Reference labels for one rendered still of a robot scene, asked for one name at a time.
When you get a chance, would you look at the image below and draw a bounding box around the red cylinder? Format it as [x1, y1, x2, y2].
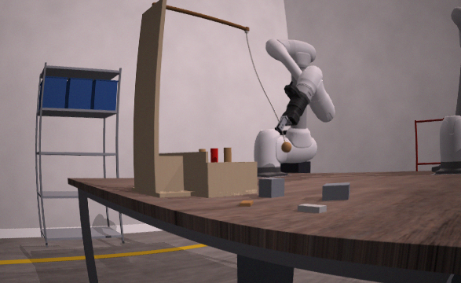
[210, 149, 218, 163]

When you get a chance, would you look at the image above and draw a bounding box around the small orange flat block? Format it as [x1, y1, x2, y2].
[240, 200, 254, 207]

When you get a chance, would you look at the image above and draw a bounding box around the brown ball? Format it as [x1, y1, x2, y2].
[281, 141, 291, 153]

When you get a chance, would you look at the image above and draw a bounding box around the tan cylinder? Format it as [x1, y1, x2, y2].
[224, 148, 232, 162]

